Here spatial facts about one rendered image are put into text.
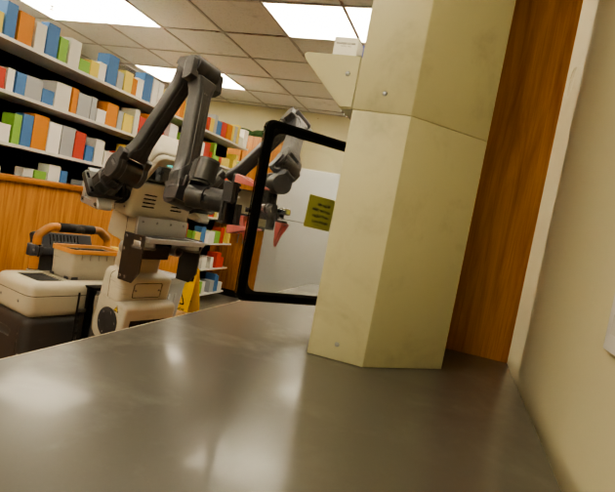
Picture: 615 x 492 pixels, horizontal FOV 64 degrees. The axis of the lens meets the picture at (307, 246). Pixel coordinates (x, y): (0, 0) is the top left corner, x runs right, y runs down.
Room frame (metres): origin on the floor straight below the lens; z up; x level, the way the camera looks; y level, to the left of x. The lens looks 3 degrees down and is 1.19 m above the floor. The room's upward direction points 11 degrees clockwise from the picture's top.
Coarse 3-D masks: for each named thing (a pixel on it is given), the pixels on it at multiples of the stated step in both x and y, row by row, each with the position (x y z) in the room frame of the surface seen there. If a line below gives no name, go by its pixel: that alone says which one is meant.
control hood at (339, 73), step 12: (312, 60) 0.96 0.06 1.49; (324, 60) 0.96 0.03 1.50; (336, 60) 0.95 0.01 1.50; (348, 60) 0.94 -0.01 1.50; (360, 60) 0.94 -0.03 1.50; (324, 72) 0.96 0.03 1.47; (336, 72) 0.95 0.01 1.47; (348, 72) 0.94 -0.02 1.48; (324, 84) 0.96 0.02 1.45; (336, 84) 0.95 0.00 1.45; (348, 84) 0.94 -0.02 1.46; (336, 96) 0.95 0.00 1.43; (348, 96) 0.94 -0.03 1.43; (348, 108) 0.94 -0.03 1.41
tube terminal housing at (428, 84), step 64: (384, 0) 0.93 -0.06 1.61; (448, 0) 0.92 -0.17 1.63; (512, 0) 1.00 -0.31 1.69; (384, 64) 0.92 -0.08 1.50; (448, 64) 0.94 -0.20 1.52; (384, 128) 0.92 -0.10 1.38; (448, 128) 0.95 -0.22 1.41; (384, 192) 0.91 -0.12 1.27; (448, 192) 0.96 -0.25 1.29; (384, 256) 0.91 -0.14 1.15; (448, 256) 0.98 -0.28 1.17; (320, 320) 0.93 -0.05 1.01; (384, 320) 0.92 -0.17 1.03; (448, 320) 1.00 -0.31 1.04
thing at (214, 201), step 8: (224, 184) 1.16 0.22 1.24; (240, 184) 1.22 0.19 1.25; (208, 192) 1.18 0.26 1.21; (216, 192) 1.18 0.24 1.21; (224, 192) 1.16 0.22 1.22; (208, 200) 1.18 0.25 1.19; (216, 200) 1.17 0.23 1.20; (208, 208) 1.19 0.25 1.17; (216, 208) 1.18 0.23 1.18; (224, 208) 1.17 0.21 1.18; (224, 216) 1.17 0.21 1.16; (232, 224) 1.22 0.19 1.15
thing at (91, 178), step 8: (88, 176) 1.53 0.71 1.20; (96, 176) 1.52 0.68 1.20; (104, 176) 1.51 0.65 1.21; (88, 184) 1.51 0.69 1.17; (96, 184) 1.52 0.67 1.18; (104, 184) 1.52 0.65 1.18; (112, 184) 1.52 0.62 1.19; (120, 184) 1.54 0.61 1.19; (88, 192) 1.50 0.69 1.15; (96, 192) 1.51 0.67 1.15; (104, 192) 1.53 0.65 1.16; (112, 192) 1.54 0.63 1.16
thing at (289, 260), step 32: (288, 160) 1.10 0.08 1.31; (320, 160) 1.15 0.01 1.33; (288, 192) 1.11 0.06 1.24; (320, 192) 1.16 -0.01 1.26; (288, 224) 1.12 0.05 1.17; (320, 224) 1.17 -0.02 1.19; (256, 256) 1.08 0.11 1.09; (288, 256) 1.13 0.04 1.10; (320, 256) 1.18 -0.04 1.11; (256, 288) 1.09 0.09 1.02; (288, 288) 1.14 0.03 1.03
